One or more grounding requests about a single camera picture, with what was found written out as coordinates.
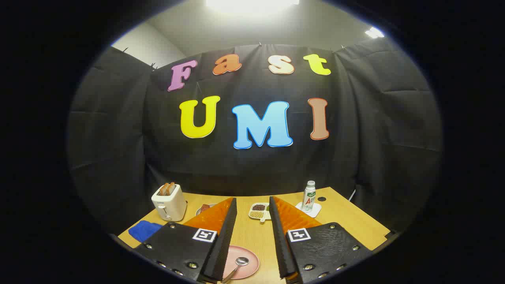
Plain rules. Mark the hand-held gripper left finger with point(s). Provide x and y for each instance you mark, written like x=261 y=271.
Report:
x=227 y=232

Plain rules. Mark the ceiling light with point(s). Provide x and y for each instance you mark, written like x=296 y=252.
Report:
x=374 y=32
x=252 y=2

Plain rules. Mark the metal spoon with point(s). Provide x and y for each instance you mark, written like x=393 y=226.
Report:
x=241 y=260

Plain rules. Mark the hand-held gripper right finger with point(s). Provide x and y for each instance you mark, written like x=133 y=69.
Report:
x=276 y=232

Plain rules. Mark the toast slice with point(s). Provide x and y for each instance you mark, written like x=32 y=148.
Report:
x=171 y=187
x=163 y=189

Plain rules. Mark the blue cloth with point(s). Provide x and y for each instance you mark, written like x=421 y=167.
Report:
x=144 y=230

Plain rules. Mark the black backdrop cloth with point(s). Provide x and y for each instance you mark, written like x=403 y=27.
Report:
x=355 y=118

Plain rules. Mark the white divided bean dish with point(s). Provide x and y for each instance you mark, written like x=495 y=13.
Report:
x=258 y=214

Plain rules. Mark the plastic drink bottle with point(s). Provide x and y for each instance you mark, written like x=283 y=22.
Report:
x=309 y=197

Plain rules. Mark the pink plate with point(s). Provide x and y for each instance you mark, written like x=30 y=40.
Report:
x=246 y=272

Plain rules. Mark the white toaster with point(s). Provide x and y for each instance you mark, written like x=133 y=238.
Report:
x=169 y=207

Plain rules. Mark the plate of meat slices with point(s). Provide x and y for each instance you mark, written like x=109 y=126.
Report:
x=204 y=208

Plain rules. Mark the white square coaster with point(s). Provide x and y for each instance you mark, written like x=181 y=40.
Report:
x=315 y=213

